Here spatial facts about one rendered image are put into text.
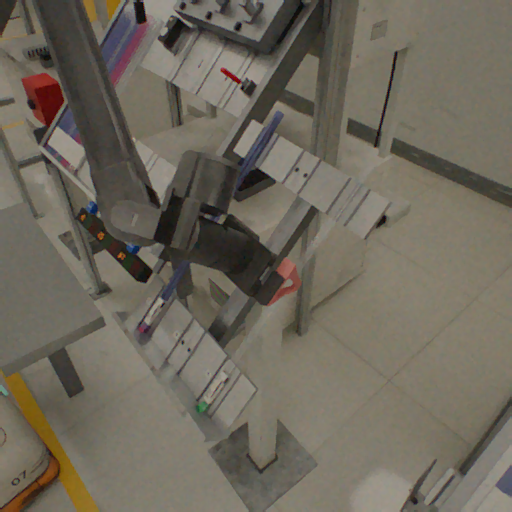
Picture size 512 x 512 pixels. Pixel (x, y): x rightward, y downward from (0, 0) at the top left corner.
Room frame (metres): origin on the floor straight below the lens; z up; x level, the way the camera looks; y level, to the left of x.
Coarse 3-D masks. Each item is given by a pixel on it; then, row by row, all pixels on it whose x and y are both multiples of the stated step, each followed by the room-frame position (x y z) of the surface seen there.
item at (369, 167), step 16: (368, 160) 0.62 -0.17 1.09; (368, 176) 0.61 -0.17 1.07; (352, 192) 0.59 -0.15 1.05; (336, 208) 0.58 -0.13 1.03; (320, 240) 0.55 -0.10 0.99; (304, 256) 0.54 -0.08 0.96; (272, 304) 0.50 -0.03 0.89; (256, 336) 0.47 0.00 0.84; (240, 352) 0.45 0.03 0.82; (224, 368) 0.44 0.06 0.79
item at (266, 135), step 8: (280, 112) 0.79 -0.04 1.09; (272, 120) 0.79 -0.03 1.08; (280, 120) 0.79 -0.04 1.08; (272, 128) 0.77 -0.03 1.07; (264, 136) 0.77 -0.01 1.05; (256, 144) 0.76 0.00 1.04; (264, 144) 0.76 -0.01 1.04; (256, 152) 0.75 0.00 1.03; (248, 160) 0.75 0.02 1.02; (248, 168) 0.74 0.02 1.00; (240, 176) 0.73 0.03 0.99; (240, 184) 0.73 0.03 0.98; (184, 264) 0.64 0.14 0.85; (176, 272) 0.64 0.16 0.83; (184, 272) 0.64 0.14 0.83; (176, 280) 0.63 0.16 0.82; (168, 288) 0.62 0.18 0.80; (160, 296) 0.61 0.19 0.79; (168, 296) 0.61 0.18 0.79; (144, 328) 0.57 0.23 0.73
